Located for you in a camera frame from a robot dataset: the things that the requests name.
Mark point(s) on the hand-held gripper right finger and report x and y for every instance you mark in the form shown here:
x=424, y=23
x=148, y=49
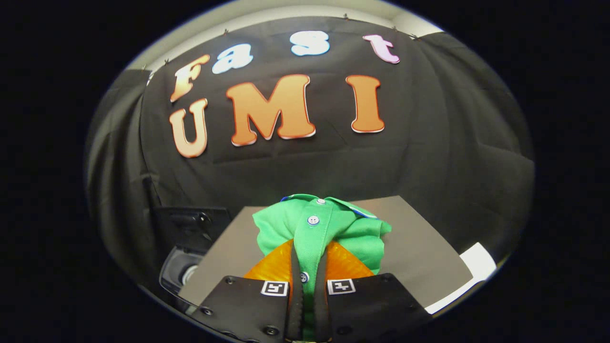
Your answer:
x=371, y=305

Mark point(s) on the dark glass washing machine lid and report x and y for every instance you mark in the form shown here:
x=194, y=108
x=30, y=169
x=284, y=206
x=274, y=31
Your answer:
x=190, y=226

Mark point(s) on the green polo shirt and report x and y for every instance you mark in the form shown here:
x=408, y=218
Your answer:
x=324, y=224

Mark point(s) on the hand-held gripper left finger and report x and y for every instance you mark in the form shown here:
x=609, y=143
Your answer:
x=248, y=305

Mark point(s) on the row of black cloth clips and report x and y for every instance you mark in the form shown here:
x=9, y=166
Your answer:
x=225, y=32

